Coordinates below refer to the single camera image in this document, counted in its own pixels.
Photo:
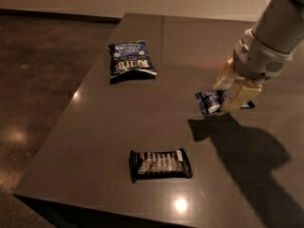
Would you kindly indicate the blue Kettle chips bag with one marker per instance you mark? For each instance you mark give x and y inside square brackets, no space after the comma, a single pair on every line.
[130,59]

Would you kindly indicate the blue rxbar blueberry bar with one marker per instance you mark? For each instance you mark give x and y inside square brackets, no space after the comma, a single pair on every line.
[219,101]

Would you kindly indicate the black rxbar chocolate bar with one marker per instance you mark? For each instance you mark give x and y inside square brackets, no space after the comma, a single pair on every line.
[159,165]

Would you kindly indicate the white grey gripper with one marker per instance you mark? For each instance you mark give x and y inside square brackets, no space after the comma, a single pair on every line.
[256,61]

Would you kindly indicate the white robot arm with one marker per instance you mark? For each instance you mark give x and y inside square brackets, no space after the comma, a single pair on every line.
[280,27]

